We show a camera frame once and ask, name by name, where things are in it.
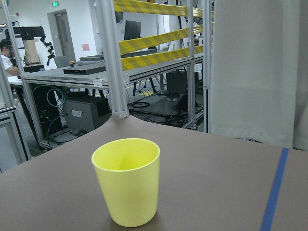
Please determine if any yellow plastic cup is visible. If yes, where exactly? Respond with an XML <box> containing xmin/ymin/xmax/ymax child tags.
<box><xmin>91</xmin><ymin>138</ymin><xmax>160</xmax><ymax>227</ymax></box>

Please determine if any metal workbench table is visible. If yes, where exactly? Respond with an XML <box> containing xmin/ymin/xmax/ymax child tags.
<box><xmin>21</xmin><ymin>54</ymin><xmax>203</xmax><ymax>89</ymax></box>

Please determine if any grey control cabinet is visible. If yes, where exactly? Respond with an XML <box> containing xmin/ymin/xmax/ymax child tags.
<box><xmin>63</xmin><ymin>97</ymin><xmax>110</xmax><ymax>132</ymax></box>

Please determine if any flat black box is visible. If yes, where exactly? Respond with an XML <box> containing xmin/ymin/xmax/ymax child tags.
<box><xmin>63</xmin><ymin>64</ymin><xmax>106</xmax><ymax>75</ymax></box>

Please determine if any black computer monitor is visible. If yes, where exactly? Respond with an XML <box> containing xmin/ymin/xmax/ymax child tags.
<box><xmin>124</xmin><ymin>20</ymin><xmax>141</xmax><ymax>40</ymax></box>

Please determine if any white curtain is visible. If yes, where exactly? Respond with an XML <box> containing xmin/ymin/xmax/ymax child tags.
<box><xmin>210</xmin><ymin>0</ymin><xmax>308</xmax><ymax>150</ymax></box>

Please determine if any blue tape strip on table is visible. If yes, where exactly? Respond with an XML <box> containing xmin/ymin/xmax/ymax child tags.
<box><xmin>259</xmin><ymin>148</ymin><xmax>290</xmax><ymax>231</ymax></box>

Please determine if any person in white shirt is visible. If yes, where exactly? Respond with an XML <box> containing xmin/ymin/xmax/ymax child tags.
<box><xmin>0</xmin><ymin>39</ymin><xmax>19</xmax><ymax>77</ymax></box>

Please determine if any yellow striped barrier strap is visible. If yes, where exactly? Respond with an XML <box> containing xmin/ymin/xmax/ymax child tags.
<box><xmin>119</xmin><ymin>26</ymin><xmax>204</xmax><ymax>56</ymax></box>

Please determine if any aluminium frame post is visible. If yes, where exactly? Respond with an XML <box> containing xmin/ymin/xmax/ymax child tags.
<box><xmin>96</xmin><ymin>0</ymin><xmax>129</xmax><ymax>119</ymax></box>

